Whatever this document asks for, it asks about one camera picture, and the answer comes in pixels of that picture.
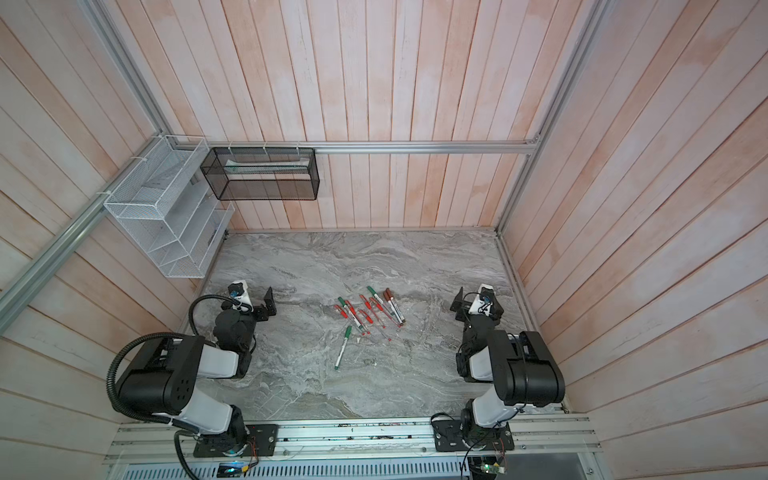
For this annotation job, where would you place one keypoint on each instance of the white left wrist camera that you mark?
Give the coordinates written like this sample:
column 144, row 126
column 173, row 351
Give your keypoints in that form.
column 238, row 291

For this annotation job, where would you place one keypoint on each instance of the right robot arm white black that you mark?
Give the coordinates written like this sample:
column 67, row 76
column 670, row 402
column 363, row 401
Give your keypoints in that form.
column 519, row 368

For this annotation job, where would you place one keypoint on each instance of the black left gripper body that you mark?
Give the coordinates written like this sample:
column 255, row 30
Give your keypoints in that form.
column 261, row 308

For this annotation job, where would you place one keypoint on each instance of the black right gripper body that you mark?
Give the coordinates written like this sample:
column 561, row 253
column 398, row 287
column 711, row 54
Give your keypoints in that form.
column 466, row 306

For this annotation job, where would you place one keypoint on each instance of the horizontal aluminium wall rail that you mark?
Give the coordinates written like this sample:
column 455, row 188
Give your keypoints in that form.
column 391, row 147

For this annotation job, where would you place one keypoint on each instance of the white mesh wall shelf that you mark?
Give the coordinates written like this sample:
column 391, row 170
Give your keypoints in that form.
column 169, row 210

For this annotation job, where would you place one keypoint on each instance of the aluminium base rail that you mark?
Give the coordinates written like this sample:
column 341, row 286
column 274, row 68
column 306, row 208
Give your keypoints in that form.
column 367, row 438

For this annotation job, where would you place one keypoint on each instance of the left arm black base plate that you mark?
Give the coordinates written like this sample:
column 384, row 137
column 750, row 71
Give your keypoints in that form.
column 257, row 440

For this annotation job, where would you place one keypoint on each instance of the left aluminium wall rail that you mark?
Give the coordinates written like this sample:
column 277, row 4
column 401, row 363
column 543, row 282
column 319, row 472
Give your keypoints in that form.
column 33, row 278

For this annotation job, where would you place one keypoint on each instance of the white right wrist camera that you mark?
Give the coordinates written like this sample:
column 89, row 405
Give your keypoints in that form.
column 486, row 303

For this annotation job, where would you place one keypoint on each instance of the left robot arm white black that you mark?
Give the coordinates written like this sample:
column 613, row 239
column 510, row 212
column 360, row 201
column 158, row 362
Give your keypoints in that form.
column 153, row 378

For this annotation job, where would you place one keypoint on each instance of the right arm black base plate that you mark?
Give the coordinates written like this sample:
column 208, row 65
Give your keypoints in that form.
column 455, row 435

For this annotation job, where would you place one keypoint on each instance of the black mesh wall basket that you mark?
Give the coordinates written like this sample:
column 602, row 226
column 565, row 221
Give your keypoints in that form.
column 262, row 173

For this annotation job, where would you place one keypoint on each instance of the green capped white marker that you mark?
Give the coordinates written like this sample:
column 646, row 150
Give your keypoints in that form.
column 343, row 347

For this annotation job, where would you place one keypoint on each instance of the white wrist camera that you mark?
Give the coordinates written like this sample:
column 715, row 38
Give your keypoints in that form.
column 238, row 291
column 486, row 303

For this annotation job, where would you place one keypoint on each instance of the red gel pen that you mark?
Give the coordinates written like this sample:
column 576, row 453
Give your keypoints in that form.
column 341, row 311
column 369, row 305
column 360, row 318

